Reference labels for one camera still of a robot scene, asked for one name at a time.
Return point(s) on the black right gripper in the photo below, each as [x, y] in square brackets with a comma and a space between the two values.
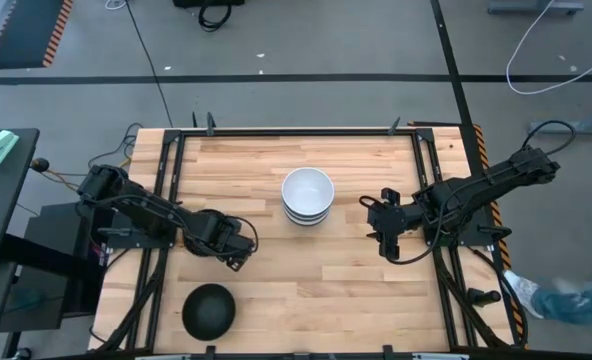
[401, 220]

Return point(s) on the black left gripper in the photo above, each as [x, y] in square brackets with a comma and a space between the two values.
[226, 237]

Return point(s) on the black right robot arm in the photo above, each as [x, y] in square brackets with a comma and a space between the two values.
[501, 175]

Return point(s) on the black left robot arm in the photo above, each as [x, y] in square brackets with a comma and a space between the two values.
[141, 205]

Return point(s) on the black rod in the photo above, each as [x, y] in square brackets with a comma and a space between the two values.
[436, 123]

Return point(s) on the orange black hazard strip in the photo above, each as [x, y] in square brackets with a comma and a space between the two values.
[506, 270]

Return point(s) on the black equipment box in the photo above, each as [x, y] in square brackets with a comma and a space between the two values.
[81, 295]

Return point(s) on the grey desk foot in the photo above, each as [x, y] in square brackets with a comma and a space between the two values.
[551, 127]
[526, 8]

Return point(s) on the person's leg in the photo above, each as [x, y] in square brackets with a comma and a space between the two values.
[576, 305]

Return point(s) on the black round plug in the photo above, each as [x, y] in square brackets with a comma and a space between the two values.
[40, 165]

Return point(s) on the black side table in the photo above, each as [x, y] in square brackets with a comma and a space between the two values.
[1, 210]

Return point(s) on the black floor device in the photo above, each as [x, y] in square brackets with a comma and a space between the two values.
[208, 3]

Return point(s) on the black floor mat orange-edged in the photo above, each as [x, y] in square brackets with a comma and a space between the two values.
[26, 30]

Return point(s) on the silver bracket plate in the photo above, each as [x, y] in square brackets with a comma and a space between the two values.
[441, 357]
[163, 357]

